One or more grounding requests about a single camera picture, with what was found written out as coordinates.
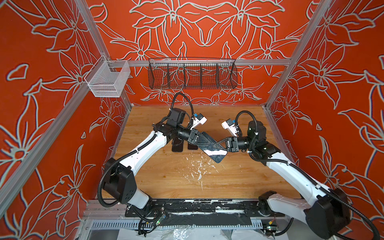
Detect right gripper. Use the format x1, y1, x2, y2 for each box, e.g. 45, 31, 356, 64
213, 136, 258, 155

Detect aluminium frame rail back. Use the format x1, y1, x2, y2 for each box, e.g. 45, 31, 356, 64
107, 59, 291, 68

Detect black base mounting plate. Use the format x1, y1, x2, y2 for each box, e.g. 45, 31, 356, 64
124, 198, 286, 218

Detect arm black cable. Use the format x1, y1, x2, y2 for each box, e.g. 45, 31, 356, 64
169, 92, 195, 121
234, 110, 382, 240

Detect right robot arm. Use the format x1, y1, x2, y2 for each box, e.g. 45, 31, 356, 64
205, 120, 380, 240

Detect black smartphone picked up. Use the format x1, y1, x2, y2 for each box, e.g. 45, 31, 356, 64
171, 138, 184, 153

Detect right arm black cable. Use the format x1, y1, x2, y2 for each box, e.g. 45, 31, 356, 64
234, 110, 382, 240

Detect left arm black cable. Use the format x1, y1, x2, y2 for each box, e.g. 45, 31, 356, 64
169, 92, 195, 121

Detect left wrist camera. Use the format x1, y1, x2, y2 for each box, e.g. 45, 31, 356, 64
192, 114, 207, 129

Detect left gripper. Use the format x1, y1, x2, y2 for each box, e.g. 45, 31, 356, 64
175, 125, 210, 145

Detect black wire basket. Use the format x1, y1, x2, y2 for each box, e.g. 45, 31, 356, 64
148, 57, 238, 90

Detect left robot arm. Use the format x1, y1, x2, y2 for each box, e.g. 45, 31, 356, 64
97, 108, 227, 210

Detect white mesh basket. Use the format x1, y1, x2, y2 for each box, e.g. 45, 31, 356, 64
85, 56, 131, 98

